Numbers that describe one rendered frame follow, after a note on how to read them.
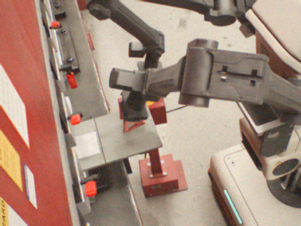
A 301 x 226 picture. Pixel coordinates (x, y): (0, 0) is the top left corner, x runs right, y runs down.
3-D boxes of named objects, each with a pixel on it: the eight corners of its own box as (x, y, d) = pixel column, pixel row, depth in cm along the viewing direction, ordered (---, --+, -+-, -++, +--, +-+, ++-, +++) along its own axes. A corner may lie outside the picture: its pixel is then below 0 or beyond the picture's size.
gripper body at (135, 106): (126, 120, 108) (135, 102, 103) (119, 95, 114) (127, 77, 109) (146, 121, 111) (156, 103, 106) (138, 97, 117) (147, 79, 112)
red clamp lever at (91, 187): (96, 187, 78) (96, 173, 88) (77, 194, 78) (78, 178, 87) (99, 196, 78) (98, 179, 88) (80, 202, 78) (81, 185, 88)
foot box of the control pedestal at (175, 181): (188, 190, 213) (187, 179, 204) (145, 198, 213) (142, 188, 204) (181, 160, 226) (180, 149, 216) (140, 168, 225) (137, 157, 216)
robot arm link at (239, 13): (248, 15, 114) (247, -2, 115) (225, 5, 108) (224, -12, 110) (227, 26, 121) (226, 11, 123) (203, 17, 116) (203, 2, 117)
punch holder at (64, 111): (78, 149, 102) (60, 111, 89) (48, 159, 101) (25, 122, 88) (70, 109, 111) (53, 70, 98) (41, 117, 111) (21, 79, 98)
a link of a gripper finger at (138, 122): (117, 137, 113) (127, 116, 107) (112, 120, 117) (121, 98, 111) (137, 138, 116) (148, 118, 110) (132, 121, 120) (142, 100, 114)
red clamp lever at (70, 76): (79, 88, 119) (71, 66, 112) (66, 91, 119) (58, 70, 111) (78, 84, 121) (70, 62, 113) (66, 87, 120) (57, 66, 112)
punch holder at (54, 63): (67, 97, 114) (50, 58, 102) (40, 105, 114) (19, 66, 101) (60, 64, 124) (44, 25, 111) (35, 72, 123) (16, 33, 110)
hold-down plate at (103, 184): (110, 189, 121) (108, 184, 119) (94, 194, 121) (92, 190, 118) (93, 120, 139) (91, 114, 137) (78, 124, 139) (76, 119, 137)
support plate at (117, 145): (162, 146, 115) (162, 144, 114) (79, 173, 113) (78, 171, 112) (146, 104, 126) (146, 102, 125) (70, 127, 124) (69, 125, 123)
